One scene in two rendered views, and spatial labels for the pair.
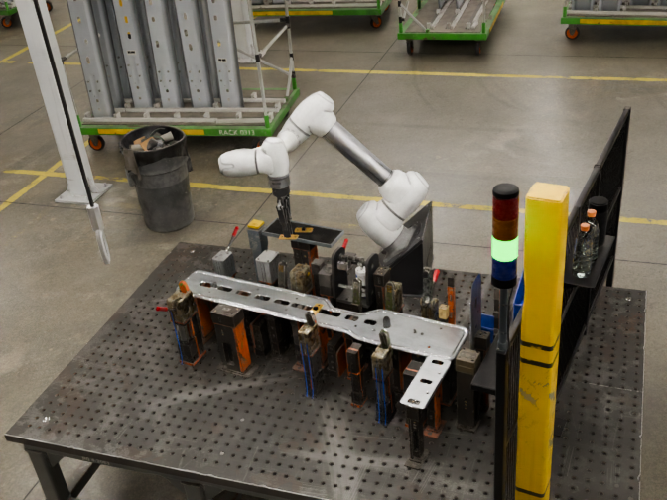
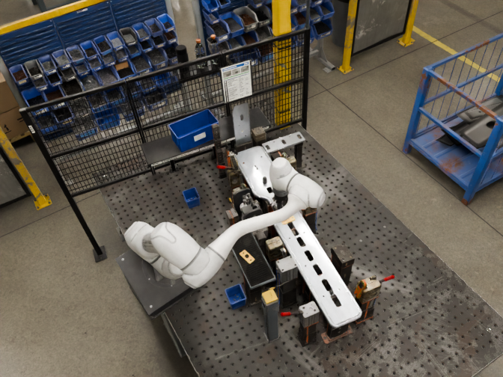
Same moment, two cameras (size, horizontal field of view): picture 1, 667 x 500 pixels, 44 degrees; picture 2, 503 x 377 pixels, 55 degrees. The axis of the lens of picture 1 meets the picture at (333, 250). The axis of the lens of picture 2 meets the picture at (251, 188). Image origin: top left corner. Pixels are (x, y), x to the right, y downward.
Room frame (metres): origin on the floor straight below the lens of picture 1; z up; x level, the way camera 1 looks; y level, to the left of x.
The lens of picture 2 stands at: (4.37, 1.07, 3.29)
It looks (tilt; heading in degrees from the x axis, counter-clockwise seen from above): 49 degrees down; 221
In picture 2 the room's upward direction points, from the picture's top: 5 degrees counter-clockwise
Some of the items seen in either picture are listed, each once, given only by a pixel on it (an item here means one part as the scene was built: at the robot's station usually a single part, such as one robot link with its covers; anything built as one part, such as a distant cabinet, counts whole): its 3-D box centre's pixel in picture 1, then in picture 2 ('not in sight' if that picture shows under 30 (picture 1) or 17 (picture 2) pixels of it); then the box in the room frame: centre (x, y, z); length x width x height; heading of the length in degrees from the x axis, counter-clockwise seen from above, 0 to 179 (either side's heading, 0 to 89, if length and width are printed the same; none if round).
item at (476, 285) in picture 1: (475, 313); (242, 124); (2.55, -0.52, 1.17); 0.12 x 0.01 x 0.34; 150
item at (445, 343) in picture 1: (311, 310); (290, 222); (2.94, 0.13, 1.00); 1.38 x 0.22 x 0.02; 60
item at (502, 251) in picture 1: (504, 245); not in sight; (1.87, -0.46, 1.90); 0.07 x 0.07 x 0.06
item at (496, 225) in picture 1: (505, 225); not in sight; (1.87, -0.46, 1.97); 0.07 x 0.07 x 0.06
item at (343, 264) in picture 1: (357, 299); (250, 225); (3.06, -0.09, 0.94); 0.18 x 0.13 x 0.49; 60
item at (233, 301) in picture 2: not in sight; (236, 297); (3.42, 0.06, 0.74); 0.11 x 0.10 x 0.09; 60
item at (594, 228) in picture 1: (590, 235); (200, 53); (2.46, -0.90, 1.53); 0.06 x 0.06 x 0.20
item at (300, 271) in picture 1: (303, 303); (275, 260); (3.15, 0.16, 0.89); 0.13 x 0.11 x 0.38; 150
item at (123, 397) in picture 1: (344, 361); (272, 244); (2.95, 0.00, 0.68); 2.56 x 1.61 x 0.04; 68
